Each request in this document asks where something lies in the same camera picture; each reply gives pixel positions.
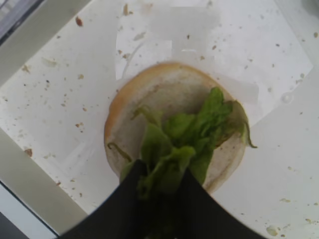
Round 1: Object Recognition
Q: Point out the white rectangular tray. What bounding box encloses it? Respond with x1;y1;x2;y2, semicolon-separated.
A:
0;0;319;239

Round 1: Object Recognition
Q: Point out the flat bun bottom half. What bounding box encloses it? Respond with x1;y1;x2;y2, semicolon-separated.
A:
104;62;248;193

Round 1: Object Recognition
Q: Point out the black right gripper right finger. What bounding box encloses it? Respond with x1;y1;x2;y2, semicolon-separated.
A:
174;169;262;239

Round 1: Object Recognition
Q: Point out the green lettuce leaf piece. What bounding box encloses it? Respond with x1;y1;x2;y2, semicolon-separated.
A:
134;87;255;200

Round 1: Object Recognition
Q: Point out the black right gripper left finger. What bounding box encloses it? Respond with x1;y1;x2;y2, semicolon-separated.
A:
57;159;175;239

